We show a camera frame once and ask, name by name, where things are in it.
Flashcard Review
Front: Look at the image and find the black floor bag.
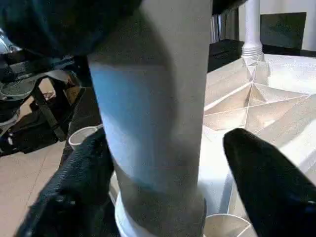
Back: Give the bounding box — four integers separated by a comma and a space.
0, 108, 67, 158

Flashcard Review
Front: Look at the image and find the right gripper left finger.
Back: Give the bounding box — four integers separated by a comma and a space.
15, 127, 117, 237

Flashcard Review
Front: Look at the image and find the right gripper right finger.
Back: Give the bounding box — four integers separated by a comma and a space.
223, 128, 316, 237

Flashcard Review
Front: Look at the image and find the black work mat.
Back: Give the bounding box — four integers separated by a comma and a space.
58, 39, 316, 168

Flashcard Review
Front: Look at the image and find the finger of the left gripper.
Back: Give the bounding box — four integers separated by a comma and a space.
0, 0, 145, 59
212, 0, 248, 15

